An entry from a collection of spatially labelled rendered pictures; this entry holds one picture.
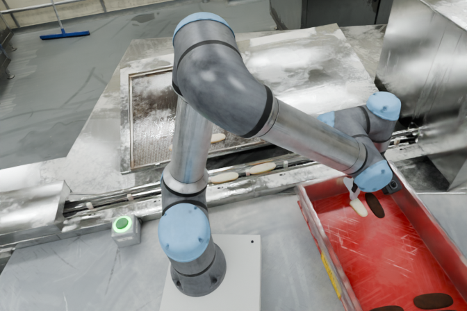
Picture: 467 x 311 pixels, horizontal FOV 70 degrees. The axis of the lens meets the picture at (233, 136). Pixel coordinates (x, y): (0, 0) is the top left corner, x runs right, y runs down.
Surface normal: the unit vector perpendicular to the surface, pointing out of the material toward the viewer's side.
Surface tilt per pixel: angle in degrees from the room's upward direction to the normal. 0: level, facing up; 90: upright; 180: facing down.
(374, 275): 0
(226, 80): 42
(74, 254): 0
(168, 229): 8
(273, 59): 10
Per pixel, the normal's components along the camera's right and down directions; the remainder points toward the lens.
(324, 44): -0.07, -0.58
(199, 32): -0.22, -0.67
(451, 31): -0.98, 0.20
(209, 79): -0.18, 0.04
